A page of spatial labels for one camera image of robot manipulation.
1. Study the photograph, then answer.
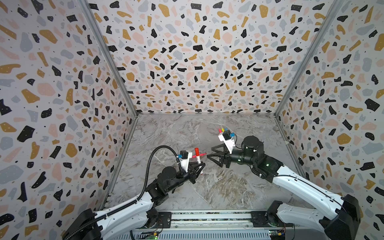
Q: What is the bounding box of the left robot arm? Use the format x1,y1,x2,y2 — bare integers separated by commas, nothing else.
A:
63,162,206,240

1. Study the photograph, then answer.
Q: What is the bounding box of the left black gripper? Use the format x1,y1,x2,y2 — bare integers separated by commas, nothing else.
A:
165,161,204,193

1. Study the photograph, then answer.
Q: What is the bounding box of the black corrugated cable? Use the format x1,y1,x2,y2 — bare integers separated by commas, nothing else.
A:
62,145,182,240

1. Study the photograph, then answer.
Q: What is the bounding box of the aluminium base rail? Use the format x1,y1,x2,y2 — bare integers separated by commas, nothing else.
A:
80,209,340,240

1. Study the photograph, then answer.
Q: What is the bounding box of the white marker pen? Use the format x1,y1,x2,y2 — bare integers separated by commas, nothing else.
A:
196,152,202,164

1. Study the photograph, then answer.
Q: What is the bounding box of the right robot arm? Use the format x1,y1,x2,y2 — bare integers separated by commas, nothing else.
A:
207,133,361,240

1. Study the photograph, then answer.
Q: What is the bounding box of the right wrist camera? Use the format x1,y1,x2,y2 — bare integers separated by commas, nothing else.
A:
218,129,236,154

